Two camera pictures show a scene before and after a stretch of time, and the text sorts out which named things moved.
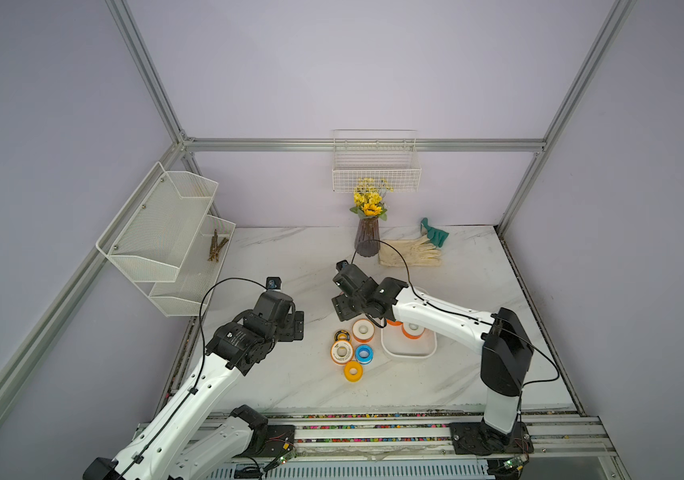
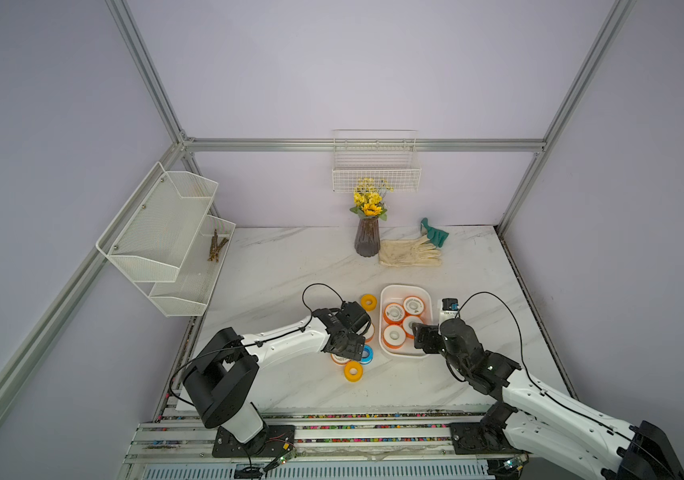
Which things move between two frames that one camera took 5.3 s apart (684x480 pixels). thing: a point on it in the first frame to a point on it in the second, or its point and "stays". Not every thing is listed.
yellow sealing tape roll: (353, 371) stays
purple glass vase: (367, 236) stays
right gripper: (343, 308) to (431, 331)
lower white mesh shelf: (196, 274) stays
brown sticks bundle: (215, 246) stays
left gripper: (289, 332) to (354, 348)
